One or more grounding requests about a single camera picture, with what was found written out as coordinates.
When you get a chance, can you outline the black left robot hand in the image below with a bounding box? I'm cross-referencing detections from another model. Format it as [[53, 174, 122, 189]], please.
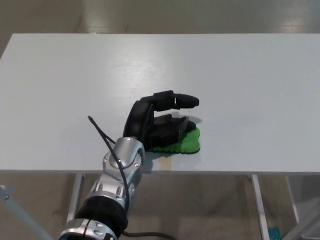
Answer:
[[122, 89, 201, 153]]

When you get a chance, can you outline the teal floor object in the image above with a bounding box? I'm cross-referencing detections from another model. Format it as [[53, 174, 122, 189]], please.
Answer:
[[267, 224, 282, 240]]

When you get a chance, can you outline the white table leg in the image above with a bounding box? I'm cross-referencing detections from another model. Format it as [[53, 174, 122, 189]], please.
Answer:
[[65, 173, 86, 225], [251, 174, 270, 240], [285, 176, 300, 225]]

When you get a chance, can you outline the grey metal stand bar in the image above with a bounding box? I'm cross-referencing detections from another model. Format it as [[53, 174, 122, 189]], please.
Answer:
[[0, 184, 53, 240], [284, 209, 320, 240]]

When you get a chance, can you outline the green whiteboard eraser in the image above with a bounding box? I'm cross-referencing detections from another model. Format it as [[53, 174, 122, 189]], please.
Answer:
[[147, 126, 202, 155]]

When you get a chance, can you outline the beige masking tape strip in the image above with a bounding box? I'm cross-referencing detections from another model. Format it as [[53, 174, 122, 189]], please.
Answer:
[[158, 156, 173, 172]]

